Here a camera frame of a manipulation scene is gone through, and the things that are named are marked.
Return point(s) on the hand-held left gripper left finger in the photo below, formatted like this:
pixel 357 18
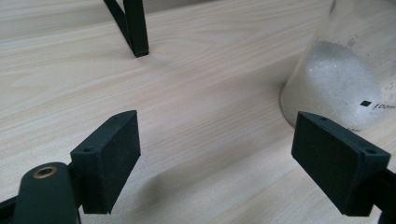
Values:
pixel 106 168

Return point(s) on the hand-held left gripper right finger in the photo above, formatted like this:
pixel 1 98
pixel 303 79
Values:
pixel 330 161

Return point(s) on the clear glass conical flask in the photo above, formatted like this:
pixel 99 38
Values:
pixel 339 62

